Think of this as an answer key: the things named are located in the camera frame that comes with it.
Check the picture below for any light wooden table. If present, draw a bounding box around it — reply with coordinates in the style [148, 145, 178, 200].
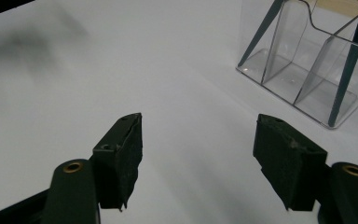
[315, 0, 358, 26]

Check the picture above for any round-head makeup brush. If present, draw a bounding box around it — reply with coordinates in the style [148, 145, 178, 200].
[326, 0, 358, 129]

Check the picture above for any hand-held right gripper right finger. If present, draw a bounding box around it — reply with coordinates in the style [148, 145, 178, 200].
[252, 113, 329, 213]

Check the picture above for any thin makeup brush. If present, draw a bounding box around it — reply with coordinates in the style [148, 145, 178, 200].
[237, 0, 286, 68]

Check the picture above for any clear plastic organizer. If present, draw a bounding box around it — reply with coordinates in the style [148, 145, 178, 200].
[235, 0, 358, 131]

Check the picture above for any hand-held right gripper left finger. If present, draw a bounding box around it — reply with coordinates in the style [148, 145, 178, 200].
[90, 112, 145, 213]

